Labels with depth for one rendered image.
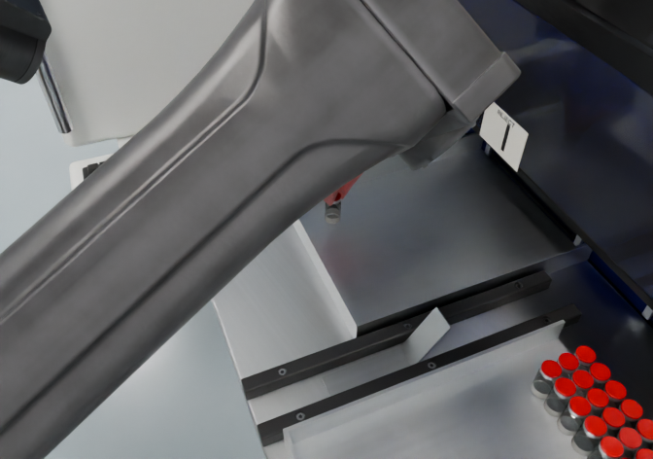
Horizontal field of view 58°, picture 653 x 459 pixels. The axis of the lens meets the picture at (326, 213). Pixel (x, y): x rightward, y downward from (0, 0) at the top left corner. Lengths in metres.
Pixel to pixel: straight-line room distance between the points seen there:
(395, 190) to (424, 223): 0.08
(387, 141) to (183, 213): 0.06
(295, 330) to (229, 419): 0.96
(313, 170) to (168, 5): 0.91
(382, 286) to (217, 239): 0.61
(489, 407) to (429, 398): 0.06
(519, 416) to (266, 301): 0.32
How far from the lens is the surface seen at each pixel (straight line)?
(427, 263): 0.79
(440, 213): 0.86
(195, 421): 1.68
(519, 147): 0.77
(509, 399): 0.70
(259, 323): 0.73
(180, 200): 0.16
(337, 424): 0.65
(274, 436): 0.64
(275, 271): 0.78
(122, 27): 1.06
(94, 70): 1.10
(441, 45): 0.17
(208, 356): 1.77
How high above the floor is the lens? 1.47
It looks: 44 degrees down
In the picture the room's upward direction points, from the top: straight up
